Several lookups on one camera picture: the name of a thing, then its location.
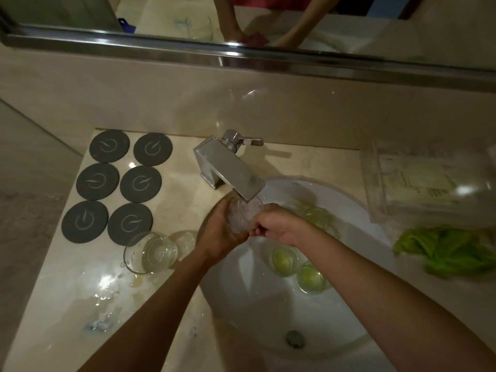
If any person's right forearm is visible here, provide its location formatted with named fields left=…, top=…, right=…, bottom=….
left=295, top=224, right=496, bottom=372

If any group of grey round coasters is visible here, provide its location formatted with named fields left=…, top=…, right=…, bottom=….
left=61, top=129, right=173, bottom=247

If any clear drinking glass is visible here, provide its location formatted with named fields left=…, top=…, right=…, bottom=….
left=123, top=231, right=179, bottom=275
left=269, top=246, right=301, bottom=278
left=301, top=205, right=336, bottom=237
left=296, top=262, right=332, bottom=295
left=168, top=229, right=200, bottom=262
left=227, top=197, right=265, bottom=233

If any white round sink basin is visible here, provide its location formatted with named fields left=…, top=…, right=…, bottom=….
left=196, top=176, right=393, bottom=361

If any green cloth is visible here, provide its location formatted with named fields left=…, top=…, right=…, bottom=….
left=393, top=228, right=496, bottom=280

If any metal framed wall mirror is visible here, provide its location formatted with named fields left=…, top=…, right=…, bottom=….
left=0, top=0, right=496, bottom=93

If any person's right hand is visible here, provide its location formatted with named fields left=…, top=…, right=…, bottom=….
left=248, top=203, right=315, bottom=249

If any person's left hand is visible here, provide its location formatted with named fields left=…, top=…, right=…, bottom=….
left=195, top=196, right=252, bottom=265

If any clear plastic tray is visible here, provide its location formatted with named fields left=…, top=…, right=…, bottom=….
left=360, top=140, right=496, bottom=230

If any chrome square faucet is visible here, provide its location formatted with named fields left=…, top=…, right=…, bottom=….
left=193, top=129, right=267, bottom=202

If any metal sink drain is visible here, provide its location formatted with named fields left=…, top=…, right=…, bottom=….
left=285, top=330, right=306, bottom=349

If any person's left forearm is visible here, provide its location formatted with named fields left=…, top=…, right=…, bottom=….
left=77, top=244, right=218, bottom=372

